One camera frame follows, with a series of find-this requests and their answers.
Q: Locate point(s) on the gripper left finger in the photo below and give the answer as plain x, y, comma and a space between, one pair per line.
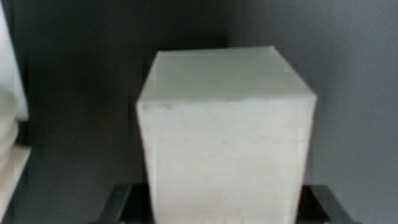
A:
126, 208

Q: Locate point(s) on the white desk leg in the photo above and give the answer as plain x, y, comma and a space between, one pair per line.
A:
224, 111
14, 153

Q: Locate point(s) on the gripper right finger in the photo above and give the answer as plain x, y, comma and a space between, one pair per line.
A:
320, 209

